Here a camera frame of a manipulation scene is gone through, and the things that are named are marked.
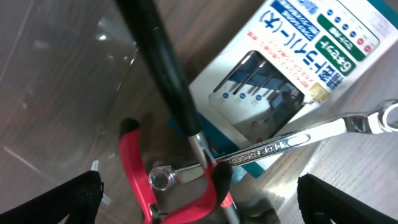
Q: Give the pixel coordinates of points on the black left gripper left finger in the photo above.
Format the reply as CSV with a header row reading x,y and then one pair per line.
x,y
75,201

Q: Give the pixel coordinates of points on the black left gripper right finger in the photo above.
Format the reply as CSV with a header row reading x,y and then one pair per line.
x,y
322,203

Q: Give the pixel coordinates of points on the red black handled pliers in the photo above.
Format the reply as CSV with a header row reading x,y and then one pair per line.
x,y
219,179

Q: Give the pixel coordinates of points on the silver double ring wrench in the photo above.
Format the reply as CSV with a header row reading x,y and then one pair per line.
x,y
373,122

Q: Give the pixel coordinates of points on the blue white bit set box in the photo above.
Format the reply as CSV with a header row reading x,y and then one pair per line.
x,y
291,60

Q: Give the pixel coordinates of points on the claw hammer black orange handle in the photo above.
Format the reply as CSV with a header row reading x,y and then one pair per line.
x,y
146,27

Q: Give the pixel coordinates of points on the clear plastic container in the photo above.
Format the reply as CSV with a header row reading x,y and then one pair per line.
x,y
70,72

